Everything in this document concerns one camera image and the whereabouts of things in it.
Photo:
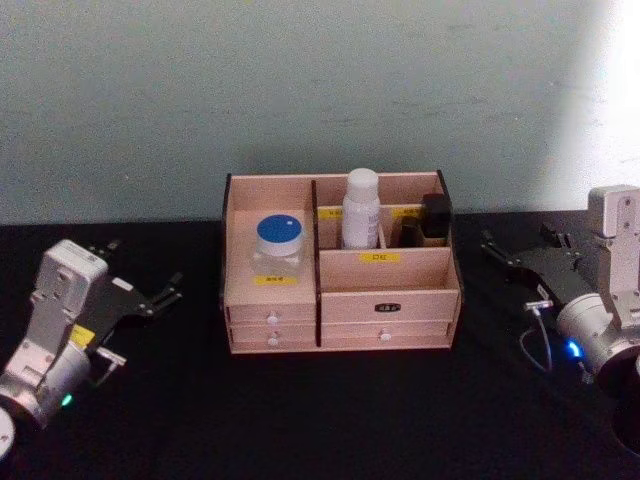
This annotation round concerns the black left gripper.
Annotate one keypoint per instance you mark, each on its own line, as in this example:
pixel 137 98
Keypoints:
pixel 120 305

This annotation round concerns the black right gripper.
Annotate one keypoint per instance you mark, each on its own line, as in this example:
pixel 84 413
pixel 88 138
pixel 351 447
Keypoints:
pixel 560 275

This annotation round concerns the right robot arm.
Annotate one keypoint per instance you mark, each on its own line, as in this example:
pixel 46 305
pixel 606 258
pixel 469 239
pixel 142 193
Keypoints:
pixel 615 280

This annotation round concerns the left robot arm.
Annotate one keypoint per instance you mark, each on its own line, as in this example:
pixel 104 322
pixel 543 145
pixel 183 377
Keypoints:
pixel 50 320

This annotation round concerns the black square box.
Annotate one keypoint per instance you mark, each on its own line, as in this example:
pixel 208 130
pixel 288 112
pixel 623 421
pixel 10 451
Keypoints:
pixel 436 215

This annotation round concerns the black lipstick tube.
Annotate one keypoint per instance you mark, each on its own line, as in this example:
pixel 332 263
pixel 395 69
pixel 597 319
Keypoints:
pixel 409 234

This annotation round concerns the small wooden drawer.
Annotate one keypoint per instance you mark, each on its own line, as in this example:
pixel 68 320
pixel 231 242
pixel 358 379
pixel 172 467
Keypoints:
pixel 272 338
pixel 272 313

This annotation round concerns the clear jar with blue lid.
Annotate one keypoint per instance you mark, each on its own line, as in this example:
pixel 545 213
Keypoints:
pixel 279 240

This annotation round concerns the wooden desktop organizer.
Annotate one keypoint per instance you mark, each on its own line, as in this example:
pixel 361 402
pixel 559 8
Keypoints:
pixel 385 272

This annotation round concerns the wide wooden drawer with plate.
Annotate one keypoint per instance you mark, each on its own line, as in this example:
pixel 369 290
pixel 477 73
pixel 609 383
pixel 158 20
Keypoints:
pixel 390 307

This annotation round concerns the wide plain wooden drawer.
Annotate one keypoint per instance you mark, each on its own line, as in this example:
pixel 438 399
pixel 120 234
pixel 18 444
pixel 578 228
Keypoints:
pixel 385 333

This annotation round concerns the white plastic bottle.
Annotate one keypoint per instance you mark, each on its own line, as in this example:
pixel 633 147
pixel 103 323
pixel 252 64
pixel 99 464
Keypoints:
pixel 361 215

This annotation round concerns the black table cloth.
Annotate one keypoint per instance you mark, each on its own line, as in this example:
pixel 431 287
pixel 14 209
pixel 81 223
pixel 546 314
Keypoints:
pixel 310 420

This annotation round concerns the plain pale wall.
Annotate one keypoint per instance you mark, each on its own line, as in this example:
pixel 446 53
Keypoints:
pixel 250 90

